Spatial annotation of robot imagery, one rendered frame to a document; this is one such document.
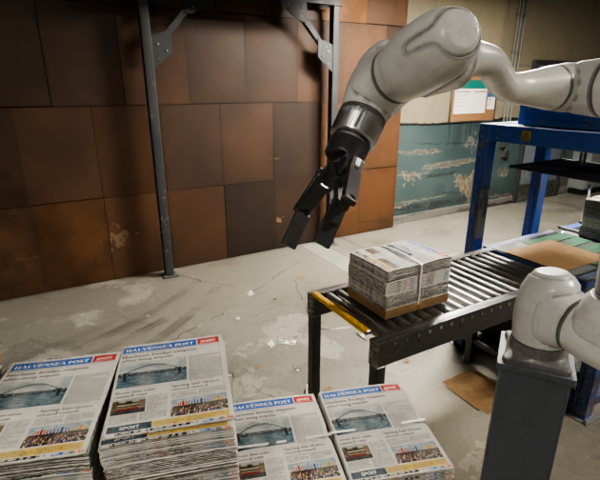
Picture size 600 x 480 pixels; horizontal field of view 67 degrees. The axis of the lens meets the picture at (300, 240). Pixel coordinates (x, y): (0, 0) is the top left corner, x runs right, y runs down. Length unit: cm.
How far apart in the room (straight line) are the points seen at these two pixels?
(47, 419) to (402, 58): 104
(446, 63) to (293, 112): 430
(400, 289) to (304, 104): 334
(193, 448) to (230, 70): 397
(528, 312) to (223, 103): 376
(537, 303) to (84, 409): 120
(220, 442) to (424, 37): 90
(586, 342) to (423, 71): 87
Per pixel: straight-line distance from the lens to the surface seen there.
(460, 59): 74
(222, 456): 114
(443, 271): 218
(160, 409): 116
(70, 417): 121
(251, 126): 479
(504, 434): 165
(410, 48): 75
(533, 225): 367
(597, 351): 136
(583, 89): 122
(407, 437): 143
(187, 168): 460
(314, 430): 143
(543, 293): 142
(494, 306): 234
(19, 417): 126
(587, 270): 299
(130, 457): 113
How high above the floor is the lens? 177
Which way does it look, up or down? 19 degrees down
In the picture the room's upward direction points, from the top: straight up
